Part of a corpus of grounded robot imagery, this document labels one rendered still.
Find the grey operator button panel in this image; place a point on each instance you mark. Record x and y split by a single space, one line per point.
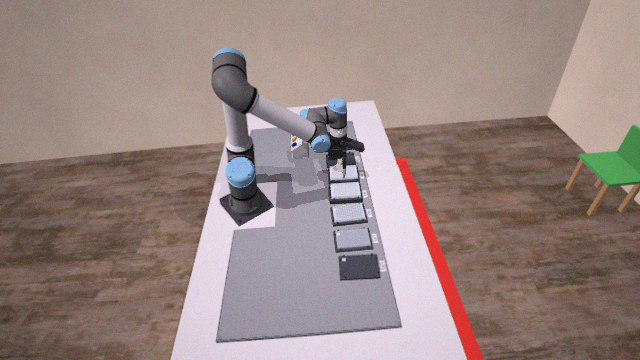
299 148

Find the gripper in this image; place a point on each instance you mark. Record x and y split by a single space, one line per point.
339 153

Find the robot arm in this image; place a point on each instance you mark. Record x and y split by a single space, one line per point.
230 85

